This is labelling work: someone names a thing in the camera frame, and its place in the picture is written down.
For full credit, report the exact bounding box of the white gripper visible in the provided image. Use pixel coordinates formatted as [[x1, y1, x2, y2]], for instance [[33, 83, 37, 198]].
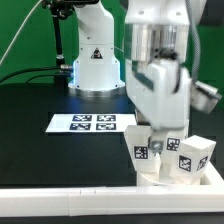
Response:
[[126, 59, 191, 153]]

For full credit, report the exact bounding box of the black cable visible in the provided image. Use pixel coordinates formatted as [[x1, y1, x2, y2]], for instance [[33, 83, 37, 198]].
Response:
[[0, 65, 73, 85]]

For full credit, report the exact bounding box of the white round stool seat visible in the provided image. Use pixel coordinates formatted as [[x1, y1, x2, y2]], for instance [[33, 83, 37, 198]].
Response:
[[136, 168, 204, 187]]

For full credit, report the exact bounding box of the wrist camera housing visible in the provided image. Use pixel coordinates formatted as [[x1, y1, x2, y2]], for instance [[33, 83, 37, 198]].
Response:
[[190, 81, 222, 114]]

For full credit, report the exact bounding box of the white cable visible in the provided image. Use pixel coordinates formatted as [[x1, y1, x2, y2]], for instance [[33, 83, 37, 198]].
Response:
[[0, 0, 43, 66]]

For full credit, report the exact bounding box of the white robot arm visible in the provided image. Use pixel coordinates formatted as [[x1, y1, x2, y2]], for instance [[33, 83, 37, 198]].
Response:
[[69, 0, 221, 153]]

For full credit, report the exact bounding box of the black camera stand pole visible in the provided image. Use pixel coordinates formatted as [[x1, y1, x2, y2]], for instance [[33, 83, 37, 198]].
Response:
[[41, 0, 99, 85]]

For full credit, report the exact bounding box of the white L-shaped fence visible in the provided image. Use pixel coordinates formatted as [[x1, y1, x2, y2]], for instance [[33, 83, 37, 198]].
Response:
[[0, 165, 224, 217]]

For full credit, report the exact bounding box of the white marker sheet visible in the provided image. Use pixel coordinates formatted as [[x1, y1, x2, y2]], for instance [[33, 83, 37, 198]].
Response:
[[46, 114, 136, 133]]

